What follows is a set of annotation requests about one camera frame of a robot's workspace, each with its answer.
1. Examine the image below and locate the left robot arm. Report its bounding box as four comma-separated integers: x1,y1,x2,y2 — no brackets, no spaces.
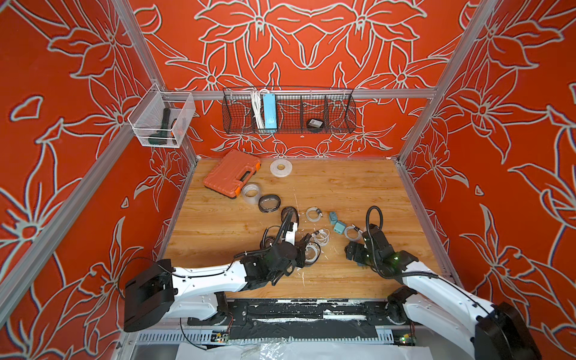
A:
123,209,311,333

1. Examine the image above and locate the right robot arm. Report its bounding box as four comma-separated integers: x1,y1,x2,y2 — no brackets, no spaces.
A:
345,220,542,359

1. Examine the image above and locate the teal charger cube right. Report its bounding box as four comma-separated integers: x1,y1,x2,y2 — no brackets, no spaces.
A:
333,220,347,235

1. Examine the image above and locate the small teal charger upper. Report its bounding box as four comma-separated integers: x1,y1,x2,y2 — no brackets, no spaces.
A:
328,211,338,225

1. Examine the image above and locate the clear tape roll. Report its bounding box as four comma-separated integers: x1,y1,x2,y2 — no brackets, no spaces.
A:
241,183,262,205

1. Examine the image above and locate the white tape roll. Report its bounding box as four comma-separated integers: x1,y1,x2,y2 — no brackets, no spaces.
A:
270,158,293,178

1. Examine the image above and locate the orange tool case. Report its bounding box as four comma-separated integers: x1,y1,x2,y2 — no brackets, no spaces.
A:
202,149,261,199

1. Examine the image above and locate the black item in basket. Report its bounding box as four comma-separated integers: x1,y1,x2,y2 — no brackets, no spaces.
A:
306,118,325,134

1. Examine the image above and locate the blue power bank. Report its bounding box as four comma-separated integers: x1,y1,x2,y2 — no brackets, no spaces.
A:
262,92,278,134

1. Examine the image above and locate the dark green tool in bin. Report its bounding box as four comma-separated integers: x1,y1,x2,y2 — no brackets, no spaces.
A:
148,107,170,146

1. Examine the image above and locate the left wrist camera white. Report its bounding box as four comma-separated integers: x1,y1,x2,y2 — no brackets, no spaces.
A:
285,222,298,245

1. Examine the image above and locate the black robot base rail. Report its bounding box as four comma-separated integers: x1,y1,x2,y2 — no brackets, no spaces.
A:
182,298,418,346

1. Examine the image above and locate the black wire wall basket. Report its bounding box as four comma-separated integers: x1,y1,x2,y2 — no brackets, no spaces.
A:
222,85,357,135

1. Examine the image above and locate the white cable in basket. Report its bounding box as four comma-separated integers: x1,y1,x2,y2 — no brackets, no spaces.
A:
250,89,266,131

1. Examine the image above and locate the clear acrylic wall bin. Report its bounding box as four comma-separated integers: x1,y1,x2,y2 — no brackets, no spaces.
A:
128,83,196,149

